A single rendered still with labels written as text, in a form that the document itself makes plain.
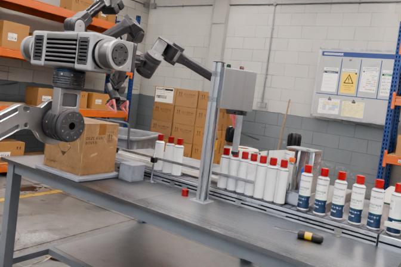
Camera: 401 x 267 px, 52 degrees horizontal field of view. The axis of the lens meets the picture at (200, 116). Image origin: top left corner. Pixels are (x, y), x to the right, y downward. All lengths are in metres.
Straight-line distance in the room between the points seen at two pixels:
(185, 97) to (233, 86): 3.85
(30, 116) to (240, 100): 0.93
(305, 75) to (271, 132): 1.04
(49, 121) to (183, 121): 4.03
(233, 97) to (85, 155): 0.81
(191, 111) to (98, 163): 3.55
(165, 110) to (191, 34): 2.22
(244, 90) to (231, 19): 5.40
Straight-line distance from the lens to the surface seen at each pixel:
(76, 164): 2.19
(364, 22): 6.47
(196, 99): 5.65
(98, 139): 2.21
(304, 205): 1.91
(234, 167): 2.04
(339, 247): 1.70
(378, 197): 1.81
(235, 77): 1.91
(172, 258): 2.91
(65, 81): 1.81
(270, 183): 1.95
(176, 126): 5.80
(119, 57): 1.66
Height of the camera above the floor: 1.33
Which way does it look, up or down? 3 degrees down
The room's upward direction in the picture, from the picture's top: 7 degrees clockwise
